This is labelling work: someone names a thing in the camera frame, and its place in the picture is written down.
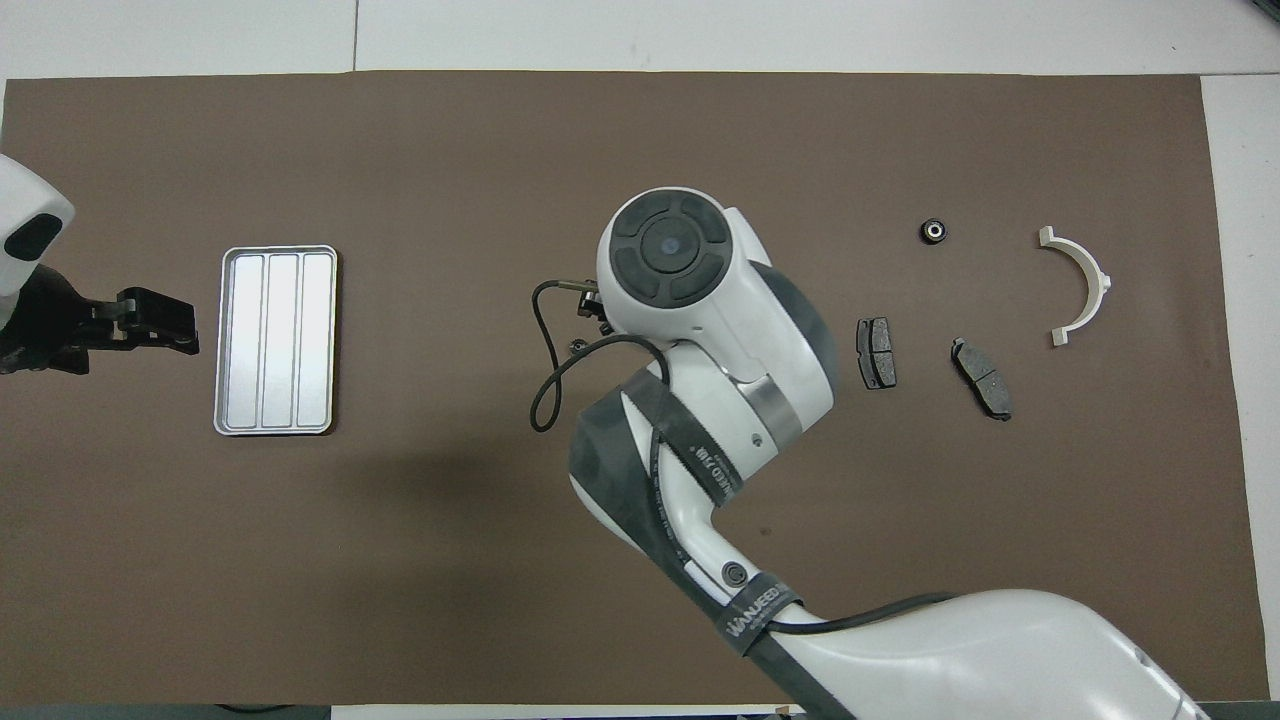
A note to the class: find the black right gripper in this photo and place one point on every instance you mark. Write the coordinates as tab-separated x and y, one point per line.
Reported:
595	312

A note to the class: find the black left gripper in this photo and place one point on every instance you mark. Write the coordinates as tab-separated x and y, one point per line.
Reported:
50	325

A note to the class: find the black bearing gear white centre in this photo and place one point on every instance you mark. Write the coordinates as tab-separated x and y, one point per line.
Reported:
933	231

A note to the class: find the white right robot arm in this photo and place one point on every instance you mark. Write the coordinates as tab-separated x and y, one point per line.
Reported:
720	330

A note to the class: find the silver metal tray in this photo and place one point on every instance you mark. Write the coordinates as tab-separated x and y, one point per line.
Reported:
280	340

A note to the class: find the brown table mat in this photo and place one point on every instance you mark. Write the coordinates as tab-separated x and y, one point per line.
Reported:
400	180

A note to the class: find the dark grey rectangular brake pad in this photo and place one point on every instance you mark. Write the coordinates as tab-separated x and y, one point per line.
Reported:
876	352

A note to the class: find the dark grey curved brake pad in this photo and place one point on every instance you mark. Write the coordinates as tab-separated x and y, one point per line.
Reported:
982	378

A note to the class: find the white curved plastic bracket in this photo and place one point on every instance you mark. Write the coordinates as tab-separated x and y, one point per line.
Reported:
1098	280

